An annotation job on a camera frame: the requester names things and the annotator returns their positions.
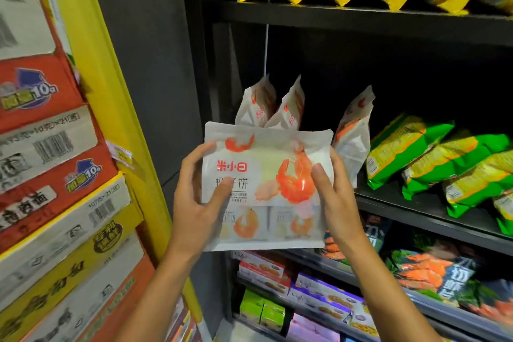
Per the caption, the person's right hand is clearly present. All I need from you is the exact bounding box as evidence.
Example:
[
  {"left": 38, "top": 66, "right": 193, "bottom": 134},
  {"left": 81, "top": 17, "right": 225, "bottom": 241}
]
[{"left": 310, "top": 149, "right": 367, "bottom": 253}]

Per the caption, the person's left hand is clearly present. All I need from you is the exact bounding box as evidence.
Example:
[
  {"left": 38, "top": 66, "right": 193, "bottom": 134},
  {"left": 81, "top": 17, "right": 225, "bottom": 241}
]
[{"left": 170, "top": 142, "right": 236, "bottom": 263}]

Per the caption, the white prawn print snack bag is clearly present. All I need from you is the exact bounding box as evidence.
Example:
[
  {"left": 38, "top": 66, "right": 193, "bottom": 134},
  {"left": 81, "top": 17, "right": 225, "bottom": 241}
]
[
  {"left": 200, "top": 120, "right": 335, "bottom": 252},
  {"left": 332, "top": 85, "right": 376, "bottom": 189}
]

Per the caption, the black metal shelf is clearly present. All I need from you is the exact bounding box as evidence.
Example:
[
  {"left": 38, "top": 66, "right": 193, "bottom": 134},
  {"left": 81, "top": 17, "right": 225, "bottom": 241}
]
[{"left": 180, "top": 0, "right": 513, "bottom": 342}]

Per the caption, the person's left forearm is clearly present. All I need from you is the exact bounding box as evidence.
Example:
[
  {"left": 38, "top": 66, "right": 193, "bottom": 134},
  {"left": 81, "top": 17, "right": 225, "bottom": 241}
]
[{"left": 116, "top": 245, "right": 213, "bottom": 342}]

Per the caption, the person's right forearm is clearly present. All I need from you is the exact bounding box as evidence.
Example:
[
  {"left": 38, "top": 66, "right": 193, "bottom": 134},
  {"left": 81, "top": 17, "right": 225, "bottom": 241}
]
[{"left": 337, "top": 234, "right": 446, "bottom": 342}]

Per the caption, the small yellow price label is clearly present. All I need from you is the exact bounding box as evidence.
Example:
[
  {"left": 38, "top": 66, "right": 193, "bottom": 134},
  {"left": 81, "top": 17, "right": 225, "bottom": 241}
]
[{"left": 104, "top": 141, "right": 139, "bottom": 176}]

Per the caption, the stack of noodle cartons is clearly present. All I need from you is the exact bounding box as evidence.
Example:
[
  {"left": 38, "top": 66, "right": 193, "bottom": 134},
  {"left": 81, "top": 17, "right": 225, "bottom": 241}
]
[{"left": 0, "top": 0, "right": 201, "bottom": 342}]

